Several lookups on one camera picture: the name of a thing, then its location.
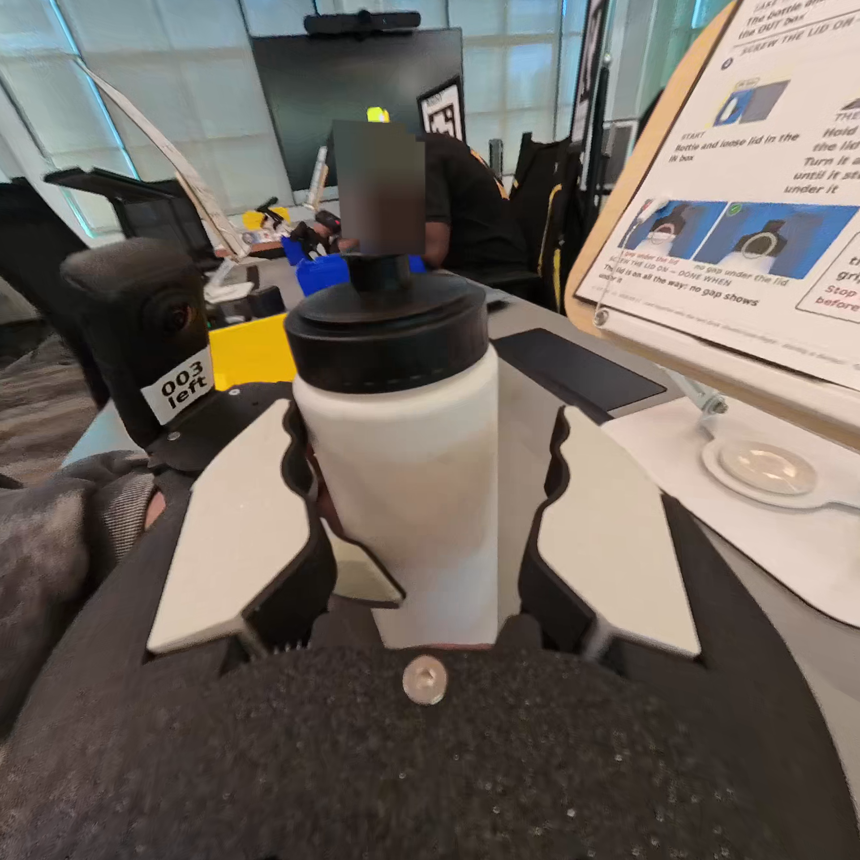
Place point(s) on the white plastic bottle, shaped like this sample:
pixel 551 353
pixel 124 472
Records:
pixel 416 484

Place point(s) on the person's left hand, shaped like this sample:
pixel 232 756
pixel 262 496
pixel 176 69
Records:
pixel 321 500

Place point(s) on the printed instruction sheet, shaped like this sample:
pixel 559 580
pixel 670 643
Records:
pixel 739 168

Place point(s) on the background document stand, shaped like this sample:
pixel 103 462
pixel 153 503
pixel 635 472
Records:
pixel 208 215

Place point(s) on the yellow plastic bin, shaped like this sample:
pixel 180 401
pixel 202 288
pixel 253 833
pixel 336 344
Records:
pixel 248 356

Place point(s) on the black and white marker sign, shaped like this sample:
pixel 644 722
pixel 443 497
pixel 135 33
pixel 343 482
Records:
pixel 443 114

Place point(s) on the black webcam bar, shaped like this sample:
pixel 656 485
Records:
pixel 363 22

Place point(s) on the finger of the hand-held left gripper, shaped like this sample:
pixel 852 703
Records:
pixel 363 578

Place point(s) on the black bottle lid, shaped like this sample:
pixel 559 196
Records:
pixel 383 349

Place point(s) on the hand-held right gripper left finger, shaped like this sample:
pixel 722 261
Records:
pixel 235 537

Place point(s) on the black hanging jacket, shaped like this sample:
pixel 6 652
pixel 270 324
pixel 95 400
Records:
pixel 537 201

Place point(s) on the black wall monitor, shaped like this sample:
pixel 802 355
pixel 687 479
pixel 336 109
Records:
pixel 302 101

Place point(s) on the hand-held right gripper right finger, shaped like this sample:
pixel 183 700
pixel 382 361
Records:
pixel 611 544

